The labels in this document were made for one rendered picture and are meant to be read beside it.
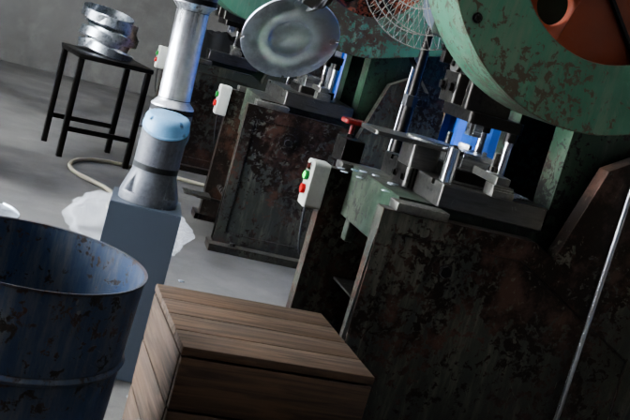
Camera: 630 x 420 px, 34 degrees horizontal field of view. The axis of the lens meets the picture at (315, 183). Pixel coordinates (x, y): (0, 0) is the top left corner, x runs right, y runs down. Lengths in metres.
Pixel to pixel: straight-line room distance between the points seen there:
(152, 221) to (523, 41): 0.99
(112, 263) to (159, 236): 0.57
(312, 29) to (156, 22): 6.27
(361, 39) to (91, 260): 2.20
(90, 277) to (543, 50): 1.08
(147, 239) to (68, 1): 6.66
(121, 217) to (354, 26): 1.72
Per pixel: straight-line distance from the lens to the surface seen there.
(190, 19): 2.67
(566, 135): 2.71
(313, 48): 2.99
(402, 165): 2.71
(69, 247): 2.05
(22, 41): 9.14
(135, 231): 2.55
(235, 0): 5.64
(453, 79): 2.71
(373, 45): 4.02
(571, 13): 2.41
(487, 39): 2.24
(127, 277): 1.96
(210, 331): 2.07
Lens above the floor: 0.99
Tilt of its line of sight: 8 degrees down
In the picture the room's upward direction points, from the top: 16 degrees clockwise
